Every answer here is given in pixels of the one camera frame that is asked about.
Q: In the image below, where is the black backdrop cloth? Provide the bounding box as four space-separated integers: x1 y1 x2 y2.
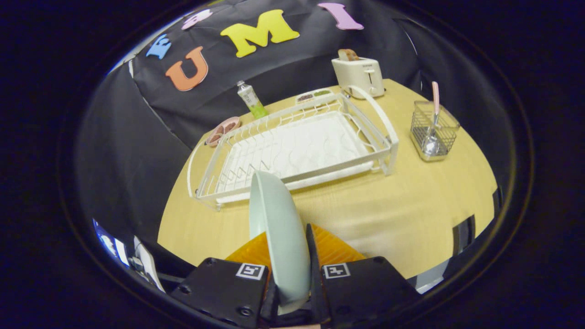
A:
75 0 515 256

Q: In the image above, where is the clear wire mesh basket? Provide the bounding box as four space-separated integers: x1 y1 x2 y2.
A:
410 101 461 162

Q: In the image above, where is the small white divided dish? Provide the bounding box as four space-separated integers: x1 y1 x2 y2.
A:
295 89 334 104

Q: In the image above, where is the clear bottle with green liquid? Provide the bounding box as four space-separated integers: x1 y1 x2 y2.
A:
236 80 269 120

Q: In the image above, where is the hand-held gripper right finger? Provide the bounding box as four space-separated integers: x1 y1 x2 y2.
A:
305 223 421 329

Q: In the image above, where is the pink checked handle spoon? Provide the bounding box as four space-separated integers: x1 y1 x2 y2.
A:
421 81 441 156

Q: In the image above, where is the cream white toaster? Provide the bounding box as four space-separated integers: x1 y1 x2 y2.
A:
331 56 385 99

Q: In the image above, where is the pink oval dish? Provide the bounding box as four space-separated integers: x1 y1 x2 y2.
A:
205 116 241 148

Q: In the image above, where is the white wire dish rack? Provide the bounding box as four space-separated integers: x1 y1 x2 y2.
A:
186 86 399 212

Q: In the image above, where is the pale green plate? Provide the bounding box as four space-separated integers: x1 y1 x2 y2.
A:
249 170 312 316

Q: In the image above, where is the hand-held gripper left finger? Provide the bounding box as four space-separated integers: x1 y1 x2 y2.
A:
170 231 279 329

